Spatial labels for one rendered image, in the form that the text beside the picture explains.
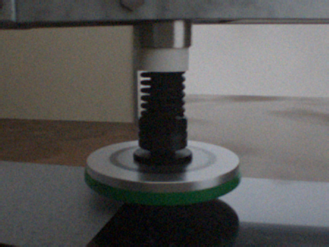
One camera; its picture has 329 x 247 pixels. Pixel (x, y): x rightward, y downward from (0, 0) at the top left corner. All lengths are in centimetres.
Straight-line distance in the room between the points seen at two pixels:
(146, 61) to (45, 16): 14
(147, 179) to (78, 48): 521
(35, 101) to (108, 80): 119
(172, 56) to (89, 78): 511
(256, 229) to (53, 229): 24
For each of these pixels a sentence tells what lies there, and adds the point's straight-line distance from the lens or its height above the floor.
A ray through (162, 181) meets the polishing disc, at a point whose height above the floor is 88.
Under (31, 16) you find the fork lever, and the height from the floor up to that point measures 107.
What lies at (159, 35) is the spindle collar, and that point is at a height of 105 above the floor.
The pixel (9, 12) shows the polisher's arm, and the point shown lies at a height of 107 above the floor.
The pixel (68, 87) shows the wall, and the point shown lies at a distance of 572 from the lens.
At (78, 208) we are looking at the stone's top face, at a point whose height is 83.
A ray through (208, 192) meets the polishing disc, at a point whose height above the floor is 87.
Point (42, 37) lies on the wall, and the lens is 585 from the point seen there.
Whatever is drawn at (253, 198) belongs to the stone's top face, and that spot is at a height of 83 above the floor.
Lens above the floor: 103
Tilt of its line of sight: 12 degrees down
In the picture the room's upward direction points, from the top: straight up
